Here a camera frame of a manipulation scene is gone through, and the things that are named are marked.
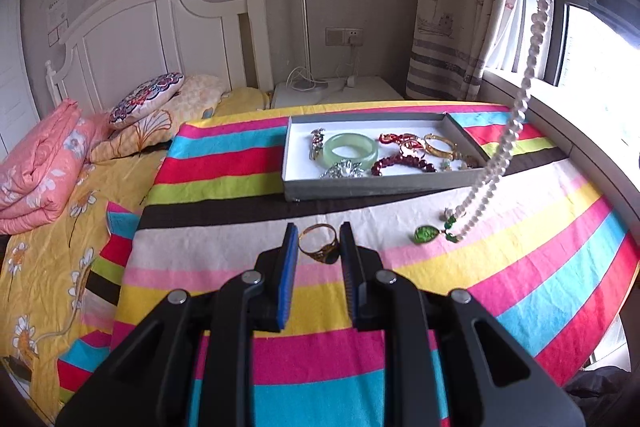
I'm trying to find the white bed headboard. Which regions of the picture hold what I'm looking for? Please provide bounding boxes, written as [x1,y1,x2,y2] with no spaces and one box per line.
[45,0,274,118]

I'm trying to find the pale yellow pillow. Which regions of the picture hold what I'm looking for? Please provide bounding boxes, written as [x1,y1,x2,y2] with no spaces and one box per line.
[90,74,231,162]

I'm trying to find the white nightstand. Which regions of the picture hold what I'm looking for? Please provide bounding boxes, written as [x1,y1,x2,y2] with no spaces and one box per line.
[270,76,406,110]

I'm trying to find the wall light switch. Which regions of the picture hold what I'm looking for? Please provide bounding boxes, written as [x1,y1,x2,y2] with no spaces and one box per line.
[47,0,69,46]

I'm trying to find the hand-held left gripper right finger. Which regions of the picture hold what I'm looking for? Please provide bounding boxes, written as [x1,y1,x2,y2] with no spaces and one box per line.
[339,222,587,427]

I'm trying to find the pink floral quilt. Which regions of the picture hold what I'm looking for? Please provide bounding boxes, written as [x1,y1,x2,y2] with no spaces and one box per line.
[0,99,114,236]

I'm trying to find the green gem pendant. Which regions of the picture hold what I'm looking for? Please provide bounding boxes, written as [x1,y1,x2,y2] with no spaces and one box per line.
[414,207,460,247]

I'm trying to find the white pearl necklace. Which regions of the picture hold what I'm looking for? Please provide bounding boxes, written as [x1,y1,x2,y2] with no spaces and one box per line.
[442,0,553,241]

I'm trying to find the green jade bangle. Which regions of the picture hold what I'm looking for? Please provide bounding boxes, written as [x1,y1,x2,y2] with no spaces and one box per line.
[322,133,376,169]

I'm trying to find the grey cardboard box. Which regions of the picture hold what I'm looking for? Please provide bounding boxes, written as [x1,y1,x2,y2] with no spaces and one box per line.
[282,112,493,202]

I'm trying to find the gold bangle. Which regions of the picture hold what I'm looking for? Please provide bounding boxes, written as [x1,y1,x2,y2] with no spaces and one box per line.
[422,133,459,160]

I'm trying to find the patterned round cushion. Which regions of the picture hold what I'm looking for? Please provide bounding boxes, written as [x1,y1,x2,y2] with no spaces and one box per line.
[109,72,186,130]

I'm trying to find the dark red chip bracelet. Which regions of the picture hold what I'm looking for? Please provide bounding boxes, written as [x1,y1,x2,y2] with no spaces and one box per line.
[371,154,437,177]

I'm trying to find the striped colourful blanket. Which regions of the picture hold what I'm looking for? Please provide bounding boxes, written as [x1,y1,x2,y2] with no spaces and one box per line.
[57,101,640,427]

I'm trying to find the printed beige curtain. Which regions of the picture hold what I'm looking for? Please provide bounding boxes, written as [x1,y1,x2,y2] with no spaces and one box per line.
[405,0,534,100]

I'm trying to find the white wardrobe door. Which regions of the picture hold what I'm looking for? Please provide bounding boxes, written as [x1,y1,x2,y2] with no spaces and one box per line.
[0,0,41,162]

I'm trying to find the multicolour stone bead bracelet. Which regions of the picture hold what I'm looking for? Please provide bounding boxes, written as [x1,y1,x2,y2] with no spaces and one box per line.
[440,154,484,173]

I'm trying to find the silver flower brooch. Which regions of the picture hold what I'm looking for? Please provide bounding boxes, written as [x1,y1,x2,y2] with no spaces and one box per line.
[320,159,369,180]

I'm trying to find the red string gold bead bracelet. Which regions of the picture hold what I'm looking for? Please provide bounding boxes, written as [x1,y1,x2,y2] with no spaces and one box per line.
[377,132,427,158]

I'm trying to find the colourful slim brooch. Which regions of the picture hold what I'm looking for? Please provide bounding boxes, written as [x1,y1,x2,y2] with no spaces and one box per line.
[308,128,327,160]

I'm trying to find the white charger cable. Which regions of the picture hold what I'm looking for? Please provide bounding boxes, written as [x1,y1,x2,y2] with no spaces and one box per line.
[334,41,364,88]

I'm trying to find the dark cloth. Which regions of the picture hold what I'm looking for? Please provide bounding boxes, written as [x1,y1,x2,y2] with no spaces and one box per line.
[565,366,640,427]

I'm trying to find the gold ring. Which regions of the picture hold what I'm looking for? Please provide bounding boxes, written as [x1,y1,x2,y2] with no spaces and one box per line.
[298,223,342,266]

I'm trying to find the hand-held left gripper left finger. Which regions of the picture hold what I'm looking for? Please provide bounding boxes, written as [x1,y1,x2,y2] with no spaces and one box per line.
[55,222,300,427]

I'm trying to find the wall socket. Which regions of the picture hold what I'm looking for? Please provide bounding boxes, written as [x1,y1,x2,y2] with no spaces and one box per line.
[325,27,364,47]

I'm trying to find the yellow floral bedsheet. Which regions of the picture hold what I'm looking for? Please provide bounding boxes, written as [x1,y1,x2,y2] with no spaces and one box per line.
[0,87,271,427]

